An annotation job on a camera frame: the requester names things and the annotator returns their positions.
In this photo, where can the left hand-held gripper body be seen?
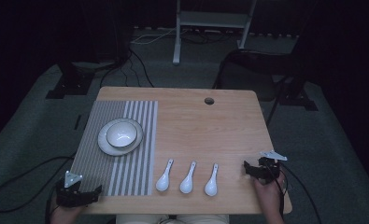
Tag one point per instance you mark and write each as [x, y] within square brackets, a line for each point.
[69, 194]

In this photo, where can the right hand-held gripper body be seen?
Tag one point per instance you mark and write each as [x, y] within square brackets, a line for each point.
[267, 169]

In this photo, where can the person's left hand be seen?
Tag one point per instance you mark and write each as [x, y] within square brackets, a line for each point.
[63, 214]

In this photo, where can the person's right hand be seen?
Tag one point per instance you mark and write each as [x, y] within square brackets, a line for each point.
[267, 194]

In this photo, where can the grey striped placemat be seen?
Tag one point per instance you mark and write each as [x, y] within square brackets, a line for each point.
[126, 174]

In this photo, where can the white ceramic spoon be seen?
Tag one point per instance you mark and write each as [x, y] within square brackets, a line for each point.
[187, 185]
[163, 183]
[210, 187]

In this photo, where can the white plate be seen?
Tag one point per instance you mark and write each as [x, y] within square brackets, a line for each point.
[106, 146]

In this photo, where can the white bowl with dark rim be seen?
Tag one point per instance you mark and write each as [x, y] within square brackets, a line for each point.
[121, 134]

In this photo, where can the black stand base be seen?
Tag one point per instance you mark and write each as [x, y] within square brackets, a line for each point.
[299, 101]
[71, 85]

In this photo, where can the white metal stand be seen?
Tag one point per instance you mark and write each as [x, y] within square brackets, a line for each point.
[213, 18]

